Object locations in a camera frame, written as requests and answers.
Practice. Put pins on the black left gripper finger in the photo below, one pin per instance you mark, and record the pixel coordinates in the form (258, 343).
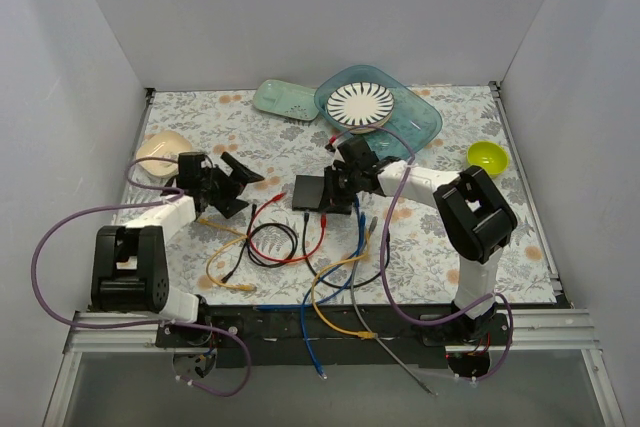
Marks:
(229, 207)
(239, 172)

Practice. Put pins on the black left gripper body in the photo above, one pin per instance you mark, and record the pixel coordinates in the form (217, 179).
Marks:
(223, 189)

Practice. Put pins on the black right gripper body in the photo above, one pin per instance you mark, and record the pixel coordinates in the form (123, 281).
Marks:
(330, 189)

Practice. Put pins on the black network switch box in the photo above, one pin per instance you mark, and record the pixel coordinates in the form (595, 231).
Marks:
(308, 195)

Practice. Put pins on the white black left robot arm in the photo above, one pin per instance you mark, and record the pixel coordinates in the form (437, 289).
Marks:
(130, 270)

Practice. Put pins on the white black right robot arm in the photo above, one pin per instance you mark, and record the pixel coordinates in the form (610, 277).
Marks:
(476, 217)

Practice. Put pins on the floral table mat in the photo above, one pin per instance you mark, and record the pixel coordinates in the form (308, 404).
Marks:
(423, 266)

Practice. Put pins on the cream square dish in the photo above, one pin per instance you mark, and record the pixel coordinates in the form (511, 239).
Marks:
(168, 145)

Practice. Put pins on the striped white blue plate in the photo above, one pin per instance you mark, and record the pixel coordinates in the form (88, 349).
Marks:
(360, 106)

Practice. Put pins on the teal plastic tray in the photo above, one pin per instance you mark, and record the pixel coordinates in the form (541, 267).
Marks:
(406, 116)

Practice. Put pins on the mint green divided dish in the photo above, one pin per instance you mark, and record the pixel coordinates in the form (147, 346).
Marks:
(286, 99)

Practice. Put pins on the lime green bowl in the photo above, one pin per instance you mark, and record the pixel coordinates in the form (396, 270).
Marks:
(488, 155)

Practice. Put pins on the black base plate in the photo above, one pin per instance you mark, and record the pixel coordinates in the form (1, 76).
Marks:
(280, 337)

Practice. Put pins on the aluminium frame rail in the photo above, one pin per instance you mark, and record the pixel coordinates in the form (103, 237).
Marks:
(534, 329)

